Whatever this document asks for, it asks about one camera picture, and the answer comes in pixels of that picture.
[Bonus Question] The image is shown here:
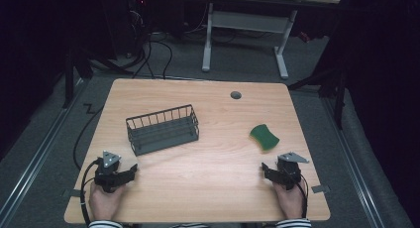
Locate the green sponge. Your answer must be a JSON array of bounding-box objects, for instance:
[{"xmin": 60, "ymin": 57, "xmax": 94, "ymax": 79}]
[{"xmin": 249, "ymin": 123, "xmax": 280, "ymax": 152}]

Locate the person's right hand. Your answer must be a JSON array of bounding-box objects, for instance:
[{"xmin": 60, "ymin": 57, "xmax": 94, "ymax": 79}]
[{"xmin": 272, "ymin": 179, "xmax": 307, "ymax": 220}]

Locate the dark grey wire basket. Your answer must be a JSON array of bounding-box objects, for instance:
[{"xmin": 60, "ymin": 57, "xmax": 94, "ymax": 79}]
[{"xmin": 125, "ymin": 103, "xmax": 200, "ymax": 158}]

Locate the black metal stand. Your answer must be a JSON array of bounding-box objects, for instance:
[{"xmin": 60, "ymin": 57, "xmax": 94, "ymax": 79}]
[
  {"xmin": 61, "ymin": 44, "xmax": 133, "ymax": 110},
  {"xmin": 287, "ymin": 63, "xmax": 349, "ymax": 131}
]

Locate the bundle of black cables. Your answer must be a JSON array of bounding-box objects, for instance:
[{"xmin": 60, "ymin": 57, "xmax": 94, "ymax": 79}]
[{"xmin": 127, "ymin": 9, "xmax": 174, "ymax": 80}]

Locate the white-legged wooden desk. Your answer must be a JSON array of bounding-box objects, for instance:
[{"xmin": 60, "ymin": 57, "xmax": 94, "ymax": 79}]
[{"xmin": 201, "ymin": 0, "xmax": 342, "ymax": 81}]

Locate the black floor cable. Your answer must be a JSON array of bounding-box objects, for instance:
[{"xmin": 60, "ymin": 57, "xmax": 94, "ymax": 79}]
[{"xmin": 72, "ymin": 103, "xmax": 106, "ymax": 171}]

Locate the right hand-held gripper black cable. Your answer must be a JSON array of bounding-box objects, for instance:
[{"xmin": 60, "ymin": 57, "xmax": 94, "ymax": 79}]
[{"xmin": 294, "ymin": 176, "xmax": 310, "ymax": 219}]

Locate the metal floor rail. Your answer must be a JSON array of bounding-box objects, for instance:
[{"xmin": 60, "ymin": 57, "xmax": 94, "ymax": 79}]
[
  {"xmin": 320, "ymin": 94, "xmax": 386, "ymax": 228},
  {"xmin": 0, "ymin": 78, "xmax": 85, "ymax": 224}
]

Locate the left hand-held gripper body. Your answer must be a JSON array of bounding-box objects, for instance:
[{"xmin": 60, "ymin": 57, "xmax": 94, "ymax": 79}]
[{"xmin": 94, "ymin": 150, "xmax": 131, "ymax": 193}]

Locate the black computer tower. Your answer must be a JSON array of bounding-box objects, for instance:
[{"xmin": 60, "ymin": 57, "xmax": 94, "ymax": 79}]
[{"xmin": 123, "ymin": 0, "xmax": 152, "ymax": 58}]

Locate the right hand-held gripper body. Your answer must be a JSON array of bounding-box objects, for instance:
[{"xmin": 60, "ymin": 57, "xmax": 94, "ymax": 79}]
[{"xmin": 275, "ymin": 151, "xmax": 310, "ymax": 191}]

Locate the left hand-held gripper black cable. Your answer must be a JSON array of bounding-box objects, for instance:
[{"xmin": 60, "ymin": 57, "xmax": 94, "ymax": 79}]
[{"xmin": 79, "ymin": 158, "xmax": 101, "ymax": 228}]

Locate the person's striped shirt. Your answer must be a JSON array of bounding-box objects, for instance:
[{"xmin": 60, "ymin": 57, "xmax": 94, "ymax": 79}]
[{"xmin": 169, "ymin": 222, "xmax": 211, "ymax": 228}]

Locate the person's left hand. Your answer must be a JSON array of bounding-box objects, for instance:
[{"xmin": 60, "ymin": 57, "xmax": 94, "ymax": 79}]
[{"xmin": 88, "ymin": 181, "xmax": 127, "ymax": 222}]

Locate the hand-held gripper black cable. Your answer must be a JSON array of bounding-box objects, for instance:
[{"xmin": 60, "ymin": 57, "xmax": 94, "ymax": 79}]
[
  {"xmin": 294, "ymin": 176, "xmax": 310, "ymax": 219},
  {"xmin": 79, "ymin": 158, "xmax": 101, "ymax": 228}
]

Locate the grey tape strip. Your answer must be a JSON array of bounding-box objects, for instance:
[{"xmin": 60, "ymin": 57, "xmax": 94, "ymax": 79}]
[
  {"xmin": 61, "ymin": 187, "xmax": 82, "ymax": 199},
  {"xmin": 310, "ymin": 184, "xmax": 332, "ymax": 194}
]

